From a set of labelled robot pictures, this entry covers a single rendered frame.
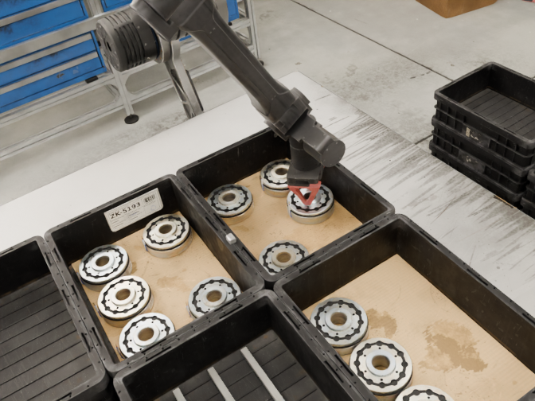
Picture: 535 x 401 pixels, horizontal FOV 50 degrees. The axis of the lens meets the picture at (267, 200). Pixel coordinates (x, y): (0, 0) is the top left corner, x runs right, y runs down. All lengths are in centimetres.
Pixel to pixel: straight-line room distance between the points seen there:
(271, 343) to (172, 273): 27
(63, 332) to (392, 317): 63
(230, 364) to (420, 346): 33
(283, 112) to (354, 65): 239
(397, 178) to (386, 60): 196
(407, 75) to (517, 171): 147
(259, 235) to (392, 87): 209
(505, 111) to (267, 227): 119
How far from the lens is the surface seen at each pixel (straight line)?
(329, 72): 335
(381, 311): 109
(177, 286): 117
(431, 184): 153
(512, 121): 215
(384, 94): 315
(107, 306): 115
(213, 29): 84
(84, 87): 305
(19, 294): 130
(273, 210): 128
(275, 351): 105
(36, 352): 119
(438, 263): 108
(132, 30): 191
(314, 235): 121
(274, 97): 99
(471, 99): 224
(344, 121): 174
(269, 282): 101
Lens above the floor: 171
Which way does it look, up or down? 43 degrees down
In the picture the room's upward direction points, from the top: 9 degrees counter-clockwise
